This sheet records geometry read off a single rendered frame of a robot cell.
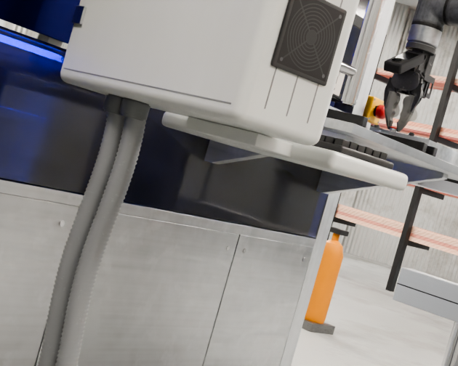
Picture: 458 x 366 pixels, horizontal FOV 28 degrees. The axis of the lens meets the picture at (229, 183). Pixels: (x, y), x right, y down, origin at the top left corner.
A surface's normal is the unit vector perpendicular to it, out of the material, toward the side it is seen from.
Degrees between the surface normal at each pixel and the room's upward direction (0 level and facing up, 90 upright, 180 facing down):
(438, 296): 90
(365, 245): 90
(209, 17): 90
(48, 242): 90
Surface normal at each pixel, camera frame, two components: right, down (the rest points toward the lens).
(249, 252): 0.77, 0.23
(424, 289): -0.59, -0.15
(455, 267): -0.10, 0.00
